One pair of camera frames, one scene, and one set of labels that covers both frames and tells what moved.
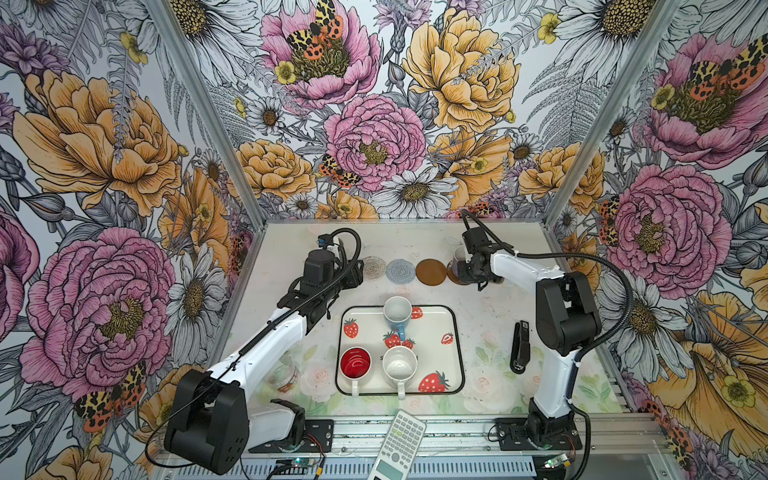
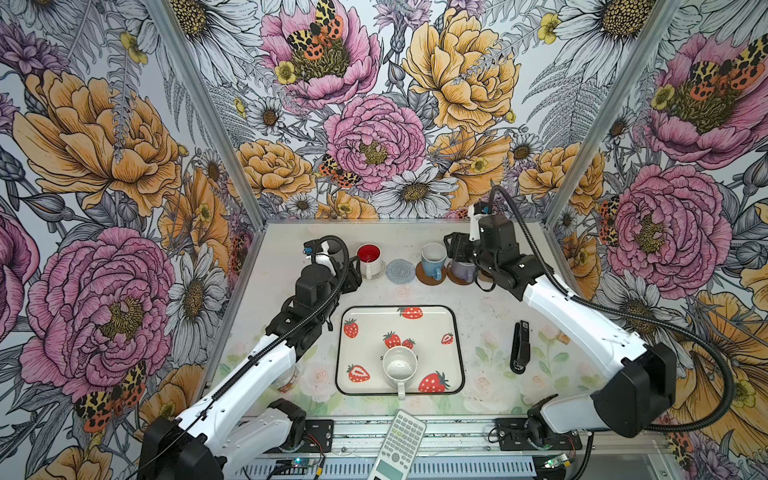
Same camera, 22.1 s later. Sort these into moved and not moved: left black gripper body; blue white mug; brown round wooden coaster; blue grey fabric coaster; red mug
Moved: blue white mug; red mug
Not moved: left black gripper body; blue grey fabric coaster; brown round wooden coaster
